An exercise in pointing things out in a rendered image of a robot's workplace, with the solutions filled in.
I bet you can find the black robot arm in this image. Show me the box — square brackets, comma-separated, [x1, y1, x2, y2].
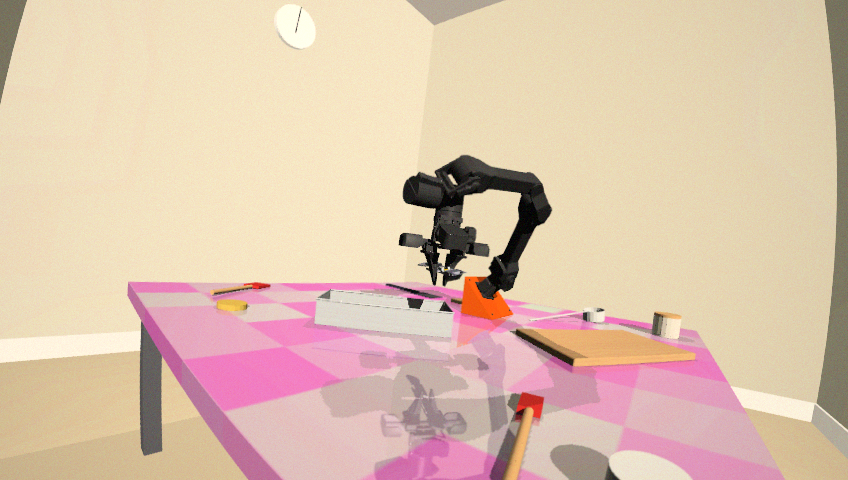
[402, 155, 552, 300]

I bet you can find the dark grey rectangular tin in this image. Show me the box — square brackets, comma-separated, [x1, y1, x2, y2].
[314, 289, 455, 338]

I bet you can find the yellow round disc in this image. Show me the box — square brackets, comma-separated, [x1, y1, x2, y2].
[216, 299, 248, 311]

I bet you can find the dark grey cylinder with white top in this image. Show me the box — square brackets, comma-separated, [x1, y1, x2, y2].
[604, 450, 692, 480]

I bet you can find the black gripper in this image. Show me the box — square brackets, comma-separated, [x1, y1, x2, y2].
[398, 210, 489, 286]

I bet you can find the grey canister with wooden lid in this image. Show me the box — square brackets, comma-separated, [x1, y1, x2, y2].
[652, 311, 682, 339]

